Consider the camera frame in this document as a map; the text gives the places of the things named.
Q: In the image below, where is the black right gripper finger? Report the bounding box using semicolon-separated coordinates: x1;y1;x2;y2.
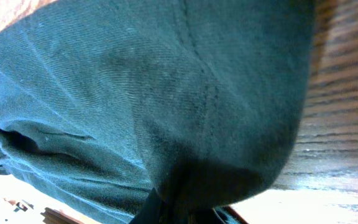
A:
129;189;165;224

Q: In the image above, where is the black t-shirt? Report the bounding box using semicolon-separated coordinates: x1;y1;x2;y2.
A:
0;0;315;223

